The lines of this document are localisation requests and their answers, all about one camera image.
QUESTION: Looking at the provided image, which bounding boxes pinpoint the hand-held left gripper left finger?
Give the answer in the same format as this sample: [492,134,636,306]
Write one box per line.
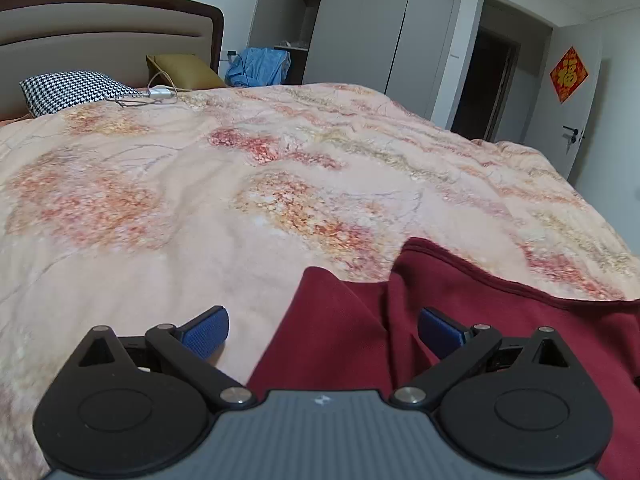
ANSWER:
[75,305,258,411]

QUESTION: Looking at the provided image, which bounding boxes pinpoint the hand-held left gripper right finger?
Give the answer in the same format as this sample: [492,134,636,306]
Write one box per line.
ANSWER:
[390,307,583,409]

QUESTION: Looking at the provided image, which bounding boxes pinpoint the maroon long-sleeve sweater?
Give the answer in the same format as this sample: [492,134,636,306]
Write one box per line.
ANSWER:
[247,237,640,480]

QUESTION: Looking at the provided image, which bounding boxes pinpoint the floral pink quilt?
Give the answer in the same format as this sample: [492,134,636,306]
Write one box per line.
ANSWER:
[0,84,640,480]

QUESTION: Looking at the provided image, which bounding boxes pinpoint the white room door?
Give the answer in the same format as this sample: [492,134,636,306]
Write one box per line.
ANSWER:
[520,22,613,186]

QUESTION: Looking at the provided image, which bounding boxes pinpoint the olive green pillow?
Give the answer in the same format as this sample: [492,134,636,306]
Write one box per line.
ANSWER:
[146,54,226,92]

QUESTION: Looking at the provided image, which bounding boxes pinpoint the blue garment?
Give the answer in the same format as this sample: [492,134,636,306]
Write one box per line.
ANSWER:
[225,47,292,88]

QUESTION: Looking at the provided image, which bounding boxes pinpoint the houndstooth pillow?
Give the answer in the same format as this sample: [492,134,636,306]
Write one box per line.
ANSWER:
[20,71,146,117]

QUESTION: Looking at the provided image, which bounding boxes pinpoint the red diamond door decoration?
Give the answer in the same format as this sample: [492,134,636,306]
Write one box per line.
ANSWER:
[550,46,589,105]

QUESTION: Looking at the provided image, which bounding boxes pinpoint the grey wardrobe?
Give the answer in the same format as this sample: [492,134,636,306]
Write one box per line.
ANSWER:
[248,0,468,121]

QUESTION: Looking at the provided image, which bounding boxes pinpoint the wooden upholstered headboard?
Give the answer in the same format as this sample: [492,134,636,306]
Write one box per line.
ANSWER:
[0,0,225,121]

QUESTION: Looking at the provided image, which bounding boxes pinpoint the white charger with cable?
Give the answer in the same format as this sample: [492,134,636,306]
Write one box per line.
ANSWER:
[107,72,193,109]

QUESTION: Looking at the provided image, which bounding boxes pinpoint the grey door frame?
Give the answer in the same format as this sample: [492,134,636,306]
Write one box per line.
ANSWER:
[450,0,558,143]

